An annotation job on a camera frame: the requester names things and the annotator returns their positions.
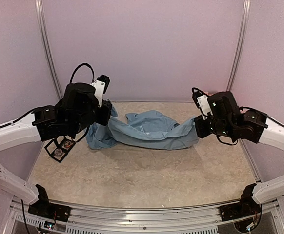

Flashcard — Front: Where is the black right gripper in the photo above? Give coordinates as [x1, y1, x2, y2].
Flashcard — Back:
[194, 114, 236, 138]

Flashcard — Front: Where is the light blue printed t-shirt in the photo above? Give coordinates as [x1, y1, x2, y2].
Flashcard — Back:
[85, 105, 199, 150]

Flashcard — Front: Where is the orange round brooch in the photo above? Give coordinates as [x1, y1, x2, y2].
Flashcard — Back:
[62, 140, 74, 150]

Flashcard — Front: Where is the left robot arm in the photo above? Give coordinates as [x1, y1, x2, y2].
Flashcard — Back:
[0, 79, 111, 217]

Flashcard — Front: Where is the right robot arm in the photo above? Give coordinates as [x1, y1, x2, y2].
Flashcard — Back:
[192, 87, 284, 216]

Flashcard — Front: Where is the black brooch display case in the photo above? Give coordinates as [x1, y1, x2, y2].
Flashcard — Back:
[44, 136, 76, 163]

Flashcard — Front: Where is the silver round brooch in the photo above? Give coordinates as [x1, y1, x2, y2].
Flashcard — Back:
[54, 148, 63, 157]

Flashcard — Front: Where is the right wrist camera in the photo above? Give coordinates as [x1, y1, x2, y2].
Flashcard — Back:
[192, 87, 212, 120]

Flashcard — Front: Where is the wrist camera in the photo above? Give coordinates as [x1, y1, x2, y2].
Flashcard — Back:
[192, 87, 212, 120]
[90, 75, 110, 107]

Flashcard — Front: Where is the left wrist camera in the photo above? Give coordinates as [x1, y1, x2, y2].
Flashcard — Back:
[90, 75, 110, 107]

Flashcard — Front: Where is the black left camera cable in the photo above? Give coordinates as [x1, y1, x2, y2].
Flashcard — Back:
[68, 63, 95, 86]

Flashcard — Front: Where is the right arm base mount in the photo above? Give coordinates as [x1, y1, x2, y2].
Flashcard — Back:
[219, 203, 262, 222]

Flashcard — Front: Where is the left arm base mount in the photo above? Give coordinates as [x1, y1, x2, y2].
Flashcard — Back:
[28, 203, 71, 222]

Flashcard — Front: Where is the aluminium front rail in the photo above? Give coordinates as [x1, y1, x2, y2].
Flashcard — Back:
[0, 197, 284, 234]

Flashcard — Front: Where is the right aluminium corner post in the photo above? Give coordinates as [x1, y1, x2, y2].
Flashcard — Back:
[225, 0, 251, 91]

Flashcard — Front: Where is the aluminium corner post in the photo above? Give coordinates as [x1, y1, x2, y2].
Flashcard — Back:
[35, 0, 63, 100]
[225, 0, 251, 91]

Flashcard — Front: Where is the left aluminium corner post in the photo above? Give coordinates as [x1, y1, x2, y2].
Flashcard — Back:
[35, 0, 63, 100]

